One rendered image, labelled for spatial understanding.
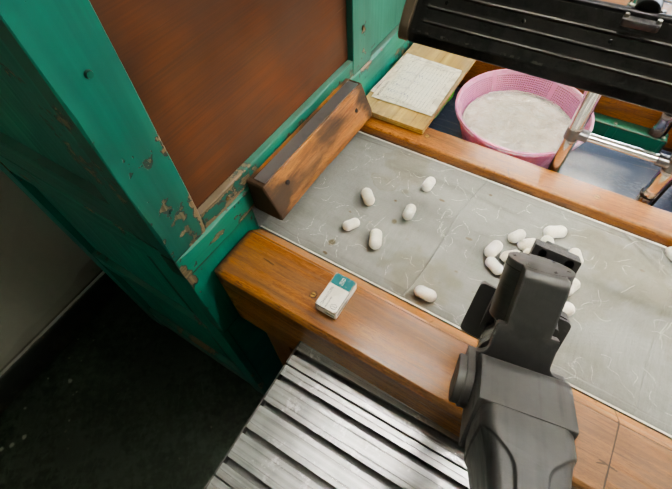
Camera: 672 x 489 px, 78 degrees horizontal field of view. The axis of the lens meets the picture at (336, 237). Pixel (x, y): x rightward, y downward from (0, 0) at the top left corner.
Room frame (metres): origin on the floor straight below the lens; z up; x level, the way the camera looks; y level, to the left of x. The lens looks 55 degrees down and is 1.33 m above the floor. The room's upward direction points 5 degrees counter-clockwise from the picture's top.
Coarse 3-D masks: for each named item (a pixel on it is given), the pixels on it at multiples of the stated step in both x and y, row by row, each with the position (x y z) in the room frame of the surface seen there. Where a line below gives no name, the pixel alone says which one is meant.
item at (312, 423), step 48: (288, 384) 0.19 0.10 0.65; (336, 384) 0.18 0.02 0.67; (240, 432) 0.13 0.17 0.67; (288, 432) 0.12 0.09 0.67; (336, 432) 0.11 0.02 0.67; (384, 432) 0.11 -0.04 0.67; (432, 432) 0.11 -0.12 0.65; (240, 480) 0.06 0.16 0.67; (288, 480) 0.06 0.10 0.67; (336, 480) 0.05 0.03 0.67; (384, 480) 0.05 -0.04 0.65; (432, 480) 0.04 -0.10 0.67
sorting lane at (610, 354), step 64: (320, 192) 0.52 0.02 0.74; (384, 192) 0.50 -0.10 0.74; (448, 192) 0.49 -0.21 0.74; (512, 192) 0.47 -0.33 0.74; (320, 256) 0.37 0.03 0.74; (384, 256) 0.36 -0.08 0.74; (448, 256) 0.35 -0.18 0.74; (640, 256) 0.32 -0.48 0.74; (448, 320) 0.24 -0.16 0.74; (576, 320) 0.22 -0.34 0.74; (640, 320) 0.22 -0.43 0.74; (576, 384) 0.13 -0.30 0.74; (640, 384) 0.13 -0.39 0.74
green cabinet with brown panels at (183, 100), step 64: (0, 0) 0.33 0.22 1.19; (64, 0) 0.36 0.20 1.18; (128, 0) 0.42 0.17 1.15; (192, 0) 0.48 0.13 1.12; (256, 0) 0.55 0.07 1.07; (320, 0) 0.66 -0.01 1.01; (384, 0) 0.83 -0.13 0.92; (0, 64) 0.37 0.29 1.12; (64, 64) 0.34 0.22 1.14; (128, 64) 0.39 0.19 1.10; (192, 64) 0.45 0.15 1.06; (256, 64) 0.53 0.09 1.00; (320, 64) 0.65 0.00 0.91; (0, 128) 0.54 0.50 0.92; (64, 128) 0.35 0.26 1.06; (128, 128) 0.35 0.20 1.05; (192, 128) 0.42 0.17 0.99; (256, 128) 0.51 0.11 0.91; (64, 192) 0.47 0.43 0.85; (128, 192) 0.32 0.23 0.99; (192, 192) 0.39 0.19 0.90
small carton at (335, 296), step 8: (336, 272) 0.32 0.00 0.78; (336, 280) 0.30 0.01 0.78; (344, 280) 0.30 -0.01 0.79; (352, 280) 0.30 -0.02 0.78; (328, 288) 0.29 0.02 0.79; (336, 288) 0.29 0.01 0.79; (344, 288) 0.29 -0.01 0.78; (352, 288) 0.29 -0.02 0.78; (320, 296) 0.28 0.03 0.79; (328, 296) 0.28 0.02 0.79; (336, 296) 0.28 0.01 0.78; (344, 296) 0.27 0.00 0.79; (320, 304) 0.26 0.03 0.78; (328, 304) 0.26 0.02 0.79; (336, 304) 0.26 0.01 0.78; (344, 304) 0.27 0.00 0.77; (328, 312) 0.25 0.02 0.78; (336, 312) 0.25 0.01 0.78
